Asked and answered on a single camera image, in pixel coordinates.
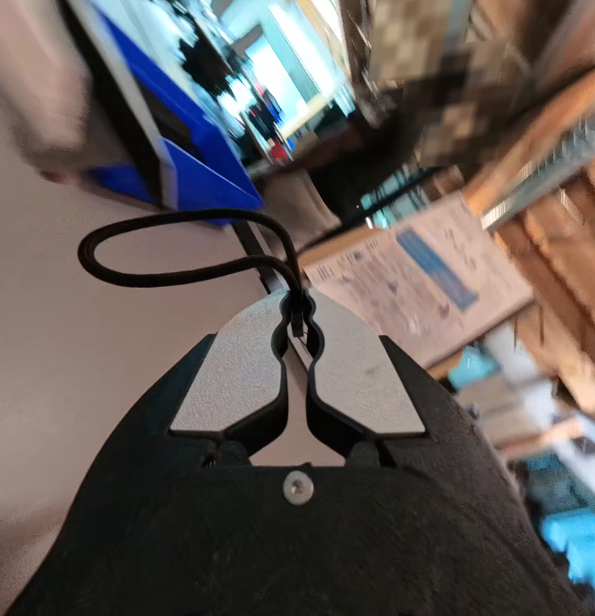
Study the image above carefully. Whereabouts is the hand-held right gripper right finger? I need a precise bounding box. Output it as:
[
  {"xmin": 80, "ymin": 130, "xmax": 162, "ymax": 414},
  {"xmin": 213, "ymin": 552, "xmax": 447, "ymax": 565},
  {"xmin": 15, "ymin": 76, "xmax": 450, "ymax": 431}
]
[{"xmin": 305, "ymin": 288, "xmax": 427, "ymax": 457}]

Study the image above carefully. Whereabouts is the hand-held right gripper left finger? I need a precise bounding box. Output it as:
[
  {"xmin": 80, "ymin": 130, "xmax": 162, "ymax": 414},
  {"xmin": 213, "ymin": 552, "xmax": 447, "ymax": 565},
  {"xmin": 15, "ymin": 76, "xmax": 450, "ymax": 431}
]
[{"xmin": 169, "ymin": 288, "xmax": 292, "ymax": 454}]

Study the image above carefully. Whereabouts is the black cable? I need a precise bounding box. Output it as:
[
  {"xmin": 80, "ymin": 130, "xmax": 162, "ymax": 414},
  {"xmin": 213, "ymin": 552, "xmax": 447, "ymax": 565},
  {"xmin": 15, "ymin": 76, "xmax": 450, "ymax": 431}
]
[{"xmin": 77, "ymin": 208, "xmax": 312, "ymax": 340}]

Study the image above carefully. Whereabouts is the blue plastic bin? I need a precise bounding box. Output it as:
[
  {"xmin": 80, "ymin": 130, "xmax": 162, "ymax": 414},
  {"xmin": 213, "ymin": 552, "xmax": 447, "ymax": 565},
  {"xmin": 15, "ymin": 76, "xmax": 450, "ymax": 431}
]
[{"xmin": 83, "ymin": 0, "xmax": 265, "ymax": 227}]

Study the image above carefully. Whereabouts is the grey desk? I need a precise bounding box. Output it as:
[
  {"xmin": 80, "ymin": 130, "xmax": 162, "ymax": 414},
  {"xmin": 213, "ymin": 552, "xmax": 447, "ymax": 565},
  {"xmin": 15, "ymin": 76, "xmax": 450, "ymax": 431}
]
[{"xmin": 0, "ymin": 0, "xmax": 346, "ymax": 616}]

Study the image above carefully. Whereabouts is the white instruction sheet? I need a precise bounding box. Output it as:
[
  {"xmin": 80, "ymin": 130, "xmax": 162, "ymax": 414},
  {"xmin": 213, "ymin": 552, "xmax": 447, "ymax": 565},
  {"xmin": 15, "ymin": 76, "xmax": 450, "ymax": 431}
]
[{"xmin": 305, "ymin": 196, "xmax": 534, "ymax": 369}]

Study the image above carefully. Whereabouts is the instruction sheet on stand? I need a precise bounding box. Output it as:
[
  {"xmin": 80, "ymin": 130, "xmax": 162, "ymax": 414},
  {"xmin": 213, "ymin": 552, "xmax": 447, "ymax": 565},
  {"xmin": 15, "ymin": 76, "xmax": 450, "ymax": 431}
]
[{"xmin": 297, "ymin": 192, "xmax": 536, "ymax": 381}]

